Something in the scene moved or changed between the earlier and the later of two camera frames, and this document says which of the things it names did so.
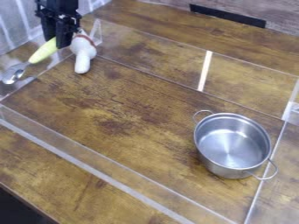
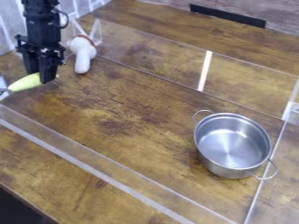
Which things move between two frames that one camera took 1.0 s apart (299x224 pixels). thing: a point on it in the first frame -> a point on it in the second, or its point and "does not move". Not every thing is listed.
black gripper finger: x=48 y=24 -> x=32 y=62
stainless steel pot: x=232 y=144 does not move
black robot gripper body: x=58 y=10 -> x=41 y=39
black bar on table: x=227 y=16 does not move
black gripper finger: x=64 y=30 -> x=48 y=64
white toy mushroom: x=82 y=49 does not move
